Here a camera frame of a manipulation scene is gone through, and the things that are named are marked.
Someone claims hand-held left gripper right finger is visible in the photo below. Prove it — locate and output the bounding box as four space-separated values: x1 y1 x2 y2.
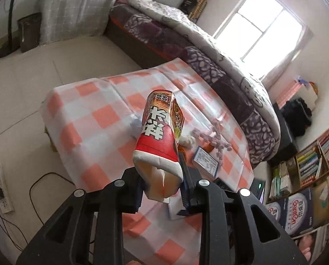
177 152 314 265

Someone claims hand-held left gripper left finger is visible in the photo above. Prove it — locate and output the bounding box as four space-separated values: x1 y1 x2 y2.
16 167 146 265

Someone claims red paper noodle cup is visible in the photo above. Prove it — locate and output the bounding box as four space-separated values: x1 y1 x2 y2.
133 89 185 203

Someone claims white carton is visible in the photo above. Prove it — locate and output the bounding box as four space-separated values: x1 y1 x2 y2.
168 195 187 221

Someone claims small blue printed box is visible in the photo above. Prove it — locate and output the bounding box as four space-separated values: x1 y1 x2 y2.
265 200 289 228

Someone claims small blue white box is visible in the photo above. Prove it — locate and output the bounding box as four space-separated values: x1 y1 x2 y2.
193 147 219 178

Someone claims crumpled white tissue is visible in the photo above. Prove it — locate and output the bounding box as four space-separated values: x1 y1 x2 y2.
179 135 196 147

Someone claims large blue printed box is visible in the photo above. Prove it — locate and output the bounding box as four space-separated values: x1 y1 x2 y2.
287 188 315 235

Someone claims wooden bookshelf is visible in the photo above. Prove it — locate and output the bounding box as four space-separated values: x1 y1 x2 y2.
265 119 329 238

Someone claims black low cabinet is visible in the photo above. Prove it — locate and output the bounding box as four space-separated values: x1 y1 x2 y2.
268 103 297 166

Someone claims cardboard box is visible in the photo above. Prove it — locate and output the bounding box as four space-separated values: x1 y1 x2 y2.
312 171 329 213

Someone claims crumpled white plastic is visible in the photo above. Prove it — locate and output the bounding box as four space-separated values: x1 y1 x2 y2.
129 114 141 138

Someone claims black bag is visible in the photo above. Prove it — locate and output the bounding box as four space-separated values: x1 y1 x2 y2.
282 98 312 129

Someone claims orange checkered tablecloth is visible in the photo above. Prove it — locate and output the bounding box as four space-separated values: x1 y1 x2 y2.
40 58 254 265

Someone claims pink cabinet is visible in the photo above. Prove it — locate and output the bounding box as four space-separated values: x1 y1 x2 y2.
276 80 303 108

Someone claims white container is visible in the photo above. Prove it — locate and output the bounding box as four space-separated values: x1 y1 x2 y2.
302 83 318 108

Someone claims white power strip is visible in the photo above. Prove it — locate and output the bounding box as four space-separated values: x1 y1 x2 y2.
0 163 15 214

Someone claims grey floral quilt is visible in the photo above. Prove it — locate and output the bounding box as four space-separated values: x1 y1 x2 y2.
118 0 281 161

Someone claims bed with purple sheet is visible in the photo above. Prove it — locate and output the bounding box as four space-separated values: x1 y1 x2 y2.
108 0 281 169

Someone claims window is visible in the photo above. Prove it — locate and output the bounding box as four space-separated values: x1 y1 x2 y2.
213 0 310 79

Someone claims grey checkered sofa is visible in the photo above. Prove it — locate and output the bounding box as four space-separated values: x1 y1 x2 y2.
39 0 118 45

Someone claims dark floor bin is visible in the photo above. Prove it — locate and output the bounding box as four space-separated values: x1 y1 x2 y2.
17 12 42 53

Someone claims black cable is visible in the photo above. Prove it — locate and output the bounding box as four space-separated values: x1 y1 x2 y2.
29 172 77 227

